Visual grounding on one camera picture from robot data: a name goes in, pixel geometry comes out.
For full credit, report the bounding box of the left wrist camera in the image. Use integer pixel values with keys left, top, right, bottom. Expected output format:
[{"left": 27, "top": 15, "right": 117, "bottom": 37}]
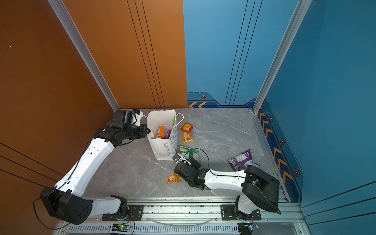
[{"left": 131, "top": 109, "right": 144, "bottom": 126}]

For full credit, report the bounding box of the orange Fox's candy bag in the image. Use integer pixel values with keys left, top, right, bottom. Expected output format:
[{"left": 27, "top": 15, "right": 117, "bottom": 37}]
[{"left": 157, "top": 126, "right": 165, "bottom": 139}]

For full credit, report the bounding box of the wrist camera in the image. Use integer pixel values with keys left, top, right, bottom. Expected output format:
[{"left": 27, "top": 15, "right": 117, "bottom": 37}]
[
  {"left": 172, "top": 152, "right": 188, "bottom": 164},
  {"left": 131, "top": 109, "right": 144, "bottom": 126}
]

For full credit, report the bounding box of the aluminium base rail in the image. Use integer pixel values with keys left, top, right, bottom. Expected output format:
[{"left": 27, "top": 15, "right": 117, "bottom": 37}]
[{"left": 54, "top": 196, "right": 310, "bottom": 235}]

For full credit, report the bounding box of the small orange snack packet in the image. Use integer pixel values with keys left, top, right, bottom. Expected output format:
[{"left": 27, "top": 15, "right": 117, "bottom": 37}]
[{"left": 182, "top": 132, "right": 194, "bottom": 144}]

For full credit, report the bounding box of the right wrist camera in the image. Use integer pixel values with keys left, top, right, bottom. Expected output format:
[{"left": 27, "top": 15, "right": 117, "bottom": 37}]
[{"left": 172, "top": 152, "right": 188, "bottom": 164}]

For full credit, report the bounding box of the green circuit board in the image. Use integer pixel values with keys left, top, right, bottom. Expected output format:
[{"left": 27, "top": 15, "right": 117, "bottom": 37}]
[
  {"left": 111, "top": 223, "right": 131, "bottom": 234},
  {"left": 237, "top": 222, "right": 259, "bottom": 235}
]

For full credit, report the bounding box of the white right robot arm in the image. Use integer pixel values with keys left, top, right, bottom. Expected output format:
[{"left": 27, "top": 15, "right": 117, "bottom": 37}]
[{"left": 174, "top": 159, "right": 281, "bottom": 220}]

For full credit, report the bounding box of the right green circuit board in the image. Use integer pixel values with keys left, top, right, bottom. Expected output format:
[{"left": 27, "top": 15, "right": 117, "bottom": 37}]
[{"left": 237, "top": 222, "right": 259, "bottom": 235}]

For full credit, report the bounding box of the purple grape candy bag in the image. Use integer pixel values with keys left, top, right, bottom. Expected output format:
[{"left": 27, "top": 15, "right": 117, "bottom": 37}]
[{"left": 165, "top": 130, "right": 172, "bottom": 139}]

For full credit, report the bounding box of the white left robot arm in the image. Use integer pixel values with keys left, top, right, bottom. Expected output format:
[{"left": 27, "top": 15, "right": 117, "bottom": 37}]
[{"left": 39, "top": 109, "right": 150, "bottom": 225}]

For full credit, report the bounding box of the small orange candy wrapper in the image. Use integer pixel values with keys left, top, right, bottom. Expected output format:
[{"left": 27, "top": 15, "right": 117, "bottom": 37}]
[{"left": 167, "top": 173, "right": 181, "bottom": 184}]

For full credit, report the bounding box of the left green circuit board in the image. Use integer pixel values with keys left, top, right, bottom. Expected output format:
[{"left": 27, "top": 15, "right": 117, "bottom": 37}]
[{"left": 111, "top": 223, "right": 131, "bottom": 234}]

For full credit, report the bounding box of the aluminium corner post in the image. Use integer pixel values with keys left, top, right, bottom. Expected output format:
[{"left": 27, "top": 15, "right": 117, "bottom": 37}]
[
  {"left": 252, "top": 0, "right": 312, "bottom": 115},
  {"left": 48, "top": 0, "right": 120, "bottom": 111}
]

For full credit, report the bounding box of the left aluminium corner post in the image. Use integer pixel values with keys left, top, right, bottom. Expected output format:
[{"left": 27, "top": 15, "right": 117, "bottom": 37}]
[{"left": 48, "top": 0, "right": 120, "bottom": 111}]

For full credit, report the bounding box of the white paper bag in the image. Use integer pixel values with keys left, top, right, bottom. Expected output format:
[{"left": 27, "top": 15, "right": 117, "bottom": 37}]
[{"left": 147, "top": 109, "right": 184, "bottom": 161}]

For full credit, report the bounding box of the red snack packet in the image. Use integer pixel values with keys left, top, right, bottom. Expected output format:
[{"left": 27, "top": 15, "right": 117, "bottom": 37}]
[{"left": 180, "top": 122, "right": 195, "bottom": 134}]

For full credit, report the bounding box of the right aluminium corner post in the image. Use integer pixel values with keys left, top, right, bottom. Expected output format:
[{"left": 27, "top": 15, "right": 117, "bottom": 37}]
[{"left": 252, "top": 0, "right": 312, "bottom": 115}]

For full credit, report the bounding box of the purple white snack bag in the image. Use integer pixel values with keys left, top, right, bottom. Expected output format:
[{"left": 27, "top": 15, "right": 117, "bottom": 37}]
[{"left": 227, "top": 149, "right": 260, "bottom": 171}]

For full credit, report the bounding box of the green white snack bag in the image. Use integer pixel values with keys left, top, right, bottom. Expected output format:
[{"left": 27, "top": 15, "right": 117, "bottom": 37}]
[{"left": 178, "top": 146, "right": 199, "bottom": 162}]

